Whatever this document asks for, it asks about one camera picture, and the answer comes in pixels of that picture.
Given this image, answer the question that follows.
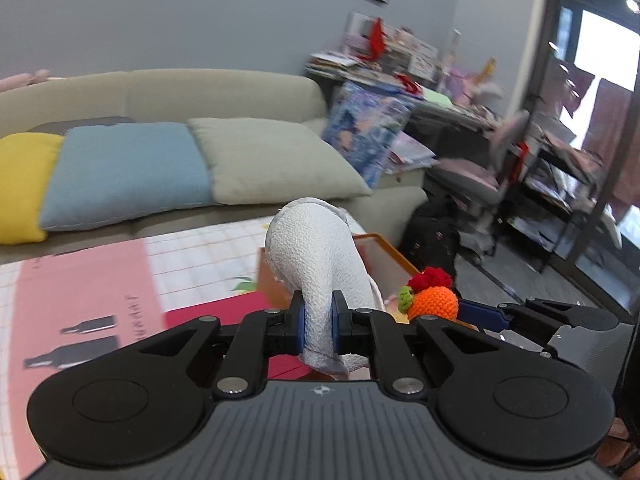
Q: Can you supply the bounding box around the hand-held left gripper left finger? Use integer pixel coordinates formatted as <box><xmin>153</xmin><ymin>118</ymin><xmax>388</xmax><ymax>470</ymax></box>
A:
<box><xmin>131</xmin><ymin>290</ymin><xmax>307</xmax><ymax>398</ymax></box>

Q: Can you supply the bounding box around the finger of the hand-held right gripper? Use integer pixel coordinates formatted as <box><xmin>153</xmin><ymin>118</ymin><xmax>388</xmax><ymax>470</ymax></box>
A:
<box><xmin>525</xmin><ymin>298</ymin><xmax>621</xmax><ymax>328</ymax></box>
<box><xmin>457</xmin><ymin>300</ymin><xmax>548</xmax><ymax>348</ymax></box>

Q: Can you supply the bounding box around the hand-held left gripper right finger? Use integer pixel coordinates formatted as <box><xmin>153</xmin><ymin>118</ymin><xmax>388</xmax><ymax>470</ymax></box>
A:
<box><xmin>331</xmin><ymin>290</ymin><xmax>503</xmax><ymax>397</ymax></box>

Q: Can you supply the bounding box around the orange crocheted fruit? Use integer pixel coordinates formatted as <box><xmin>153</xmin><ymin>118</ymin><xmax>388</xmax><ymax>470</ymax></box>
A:
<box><xmin>398</xmin><ymin>266</ymin><xmax>460</xmax><ymax>322</ymax></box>

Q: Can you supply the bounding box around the white fabric slipper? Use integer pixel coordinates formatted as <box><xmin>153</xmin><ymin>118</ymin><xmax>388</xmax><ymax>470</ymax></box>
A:
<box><xmin>265</xmin><ymin>197</ymin><xmax>386</xmax><ymax>376</ymax></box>

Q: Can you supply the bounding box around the orange cardboard box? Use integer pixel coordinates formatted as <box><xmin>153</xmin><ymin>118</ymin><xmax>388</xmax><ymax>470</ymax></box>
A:
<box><xmin>256</xmin><ymin>232</ymin><xmax>426</xmax><ymax>322</ymax></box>

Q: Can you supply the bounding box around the person's right forearm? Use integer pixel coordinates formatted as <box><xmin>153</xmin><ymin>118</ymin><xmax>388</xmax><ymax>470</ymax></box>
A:
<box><xmin>597</xmin><ymin>417</ymin><xmax>638</xmax><ymax>478</ymax></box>

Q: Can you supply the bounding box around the black backpack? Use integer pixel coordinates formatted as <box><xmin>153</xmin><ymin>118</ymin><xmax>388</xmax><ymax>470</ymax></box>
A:
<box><xmin>400</xmin><ymin>195</ymin><xmax>462</xmax><ymax>286</ymax></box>

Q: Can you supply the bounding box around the lemon print checked sheet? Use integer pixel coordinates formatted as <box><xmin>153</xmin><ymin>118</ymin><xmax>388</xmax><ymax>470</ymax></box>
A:
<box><xmin>0</xmin><ymin>212</ymin><xmax>281</xmax><ymax>480</ymax></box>

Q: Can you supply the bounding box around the black shelf rack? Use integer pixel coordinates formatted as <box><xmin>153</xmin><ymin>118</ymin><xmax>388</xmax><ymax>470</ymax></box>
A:
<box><xmin>500</xmin><ymin>95</ymin><xmax>621</xmax><ymax>263</ymax></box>

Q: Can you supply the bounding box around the pink grey office chair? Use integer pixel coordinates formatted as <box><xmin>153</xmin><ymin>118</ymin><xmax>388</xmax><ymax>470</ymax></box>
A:
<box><xmin>430</xmin><ymin>110</ymin><xmax>532</xmax><ymax>267</ymax></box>

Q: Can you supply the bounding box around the beige pillow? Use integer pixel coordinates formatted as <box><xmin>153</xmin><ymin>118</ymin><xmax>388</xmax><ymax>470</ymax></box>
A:
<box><xmin>187</xmin><ymin>117</ymin><xmax>373</xmax><ymax>206</ymax></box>

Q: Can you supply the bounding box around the blue printed bag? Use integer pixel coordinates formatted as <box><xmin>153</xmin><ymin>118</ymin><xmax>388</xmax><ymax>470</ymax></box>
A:
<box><xmin>321</xmin><ymin>82</ymin><xmax>418</xmax><ymax>188</ymax></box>

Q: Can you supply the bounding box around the grey desk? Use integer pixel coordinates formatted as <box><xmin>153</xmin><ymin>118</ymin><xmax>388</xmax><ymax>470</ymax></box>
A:
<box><xmin>397</xmin><ymin>91</ymin><xmax>503</xmax><ymax>183</ymax></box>

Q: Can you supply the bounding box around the glass sliding door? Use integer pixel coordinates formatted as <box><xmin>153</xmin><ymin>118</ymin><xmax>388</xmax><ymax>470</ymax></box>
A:
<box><xmin>542</xmin><ymin>0</ymin><xmax>640</xmax><ymax>313</ymax></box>

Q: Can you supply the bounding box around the pink bottle print cloth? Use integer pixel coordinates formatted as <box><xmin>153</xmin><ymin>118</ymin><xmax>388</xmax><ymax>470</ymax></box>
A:
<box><xmin>0</xmin><ymin>237</ymin><xmax>173</xmax><ymax>480</ymax></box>

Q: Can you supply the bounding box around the light blue pillow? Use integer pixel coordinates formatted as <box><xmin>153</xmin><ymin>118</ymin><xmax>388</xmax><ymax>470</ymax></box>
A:
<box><xmin>39</xmin><ymin>122</ymin><xmax>216</xmax><ymax>232</ymax></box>

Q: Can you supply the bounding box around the beige sofa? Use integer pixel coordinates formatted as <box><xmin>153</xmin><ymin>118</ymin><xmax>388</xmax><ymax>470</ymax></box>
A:
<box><xmin>0</xmin><ymin>69</ymin><xmax>431</xmax><ymax>261</ymax></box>

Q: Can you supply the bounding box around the cluttered desk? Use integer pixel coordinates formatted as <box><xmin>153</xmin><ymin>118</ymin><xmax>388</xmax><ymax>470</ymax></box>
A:
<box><xmin>305</xmin><ymin>10</ymin><xmax>451</xmax><ymax>92</ymax></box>

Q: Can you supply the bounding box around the grey striped cloth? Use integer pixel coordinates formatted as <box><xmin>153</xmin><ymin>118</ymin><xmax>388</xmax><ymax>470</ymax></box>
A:
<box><xmin>27</xmin><ymin>116</ymin><xmax>137</xmax><ymax>136</ymax></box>

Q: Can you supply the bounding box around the yellow pillow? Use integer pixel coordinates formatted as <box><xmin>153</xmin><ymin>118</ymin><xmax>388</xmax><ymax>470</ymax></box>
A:
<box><xmin>0</xmin><ymin>132</ymin><xmax>66</xmax><ymax>246</ymax></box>

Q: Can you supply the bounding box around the pink plush toy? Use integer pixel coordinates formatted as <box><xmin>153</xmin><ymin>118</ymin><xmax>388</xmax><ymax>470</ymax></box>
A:
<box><xmin>0</xmin><ymin>71</ymin><xmax>51</xmax><ymax>92</ymax></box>

